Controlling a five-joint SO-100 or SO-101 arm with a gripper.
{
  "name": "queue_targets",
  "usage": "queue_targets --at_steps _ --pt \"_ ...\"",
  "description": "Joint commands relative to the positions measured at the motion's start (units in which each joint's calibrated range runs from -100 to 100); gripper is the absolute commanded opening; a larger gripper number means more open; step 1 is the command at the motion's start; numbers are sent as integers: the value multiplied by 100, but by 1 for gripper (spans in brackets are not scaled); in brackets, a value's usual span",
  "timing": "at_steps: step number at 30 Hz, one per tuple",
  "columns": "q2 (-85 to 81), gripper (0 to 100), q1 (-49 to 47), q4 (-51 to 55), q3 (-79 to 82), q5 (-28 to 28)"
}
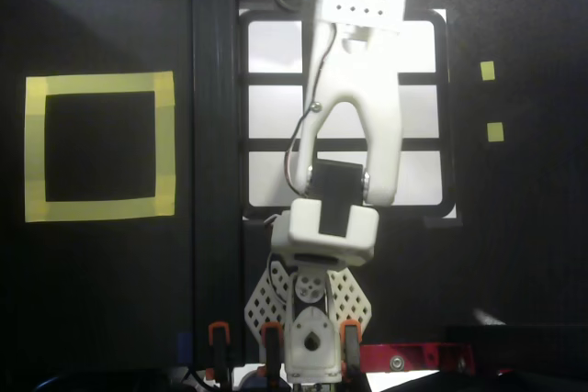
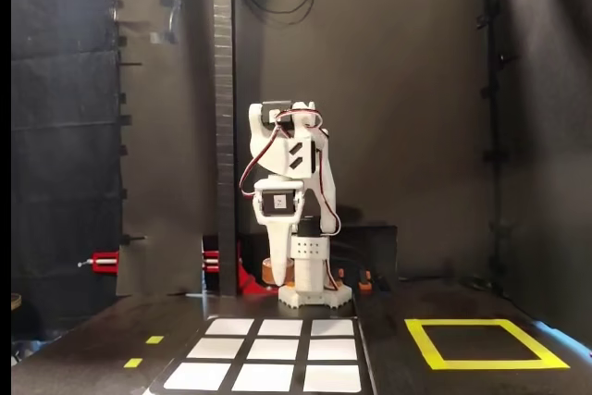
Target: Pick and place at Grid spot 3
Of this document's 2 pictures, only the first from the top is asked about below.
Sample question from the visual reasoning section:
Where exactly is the orange handled black clamp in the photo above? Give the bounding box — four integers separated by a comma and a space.
340, 319, 364, 377
207, 321, 232, 386
259, 322, 285, 382

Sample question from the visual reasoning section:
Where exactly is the white perforated base plate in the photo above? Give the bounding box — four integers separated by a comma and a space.
243, 261, 373, 336

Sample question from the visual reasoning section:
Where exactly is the red metal bracket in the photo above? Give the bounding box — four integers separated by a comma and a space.
360, 342, 475, 374

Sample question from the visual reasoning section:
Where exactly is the arm servo cable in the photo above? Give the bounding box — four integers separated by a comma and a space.
284, 19, 339, 196

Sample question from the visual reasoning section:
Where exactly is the black aluminium extrusion rail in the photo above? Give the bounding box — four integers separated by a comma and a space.
191, 0, 243, 364

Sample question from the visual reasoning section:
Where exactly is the black grid tray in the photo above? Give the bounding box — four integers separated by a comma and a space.
238, 8, 458, 219

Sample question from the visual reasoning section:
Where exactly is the blue tape strip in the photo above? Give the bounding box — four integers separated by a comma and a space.
176, 330, 194, 364

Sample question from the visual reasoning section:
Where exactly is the yellow tape square outline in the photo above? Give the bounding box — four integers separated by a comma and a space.
25, 71, 177, 223

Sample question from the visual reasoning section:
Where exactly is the black grid frame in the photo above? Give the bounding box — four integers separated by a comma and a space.
237, 8, 457, 219

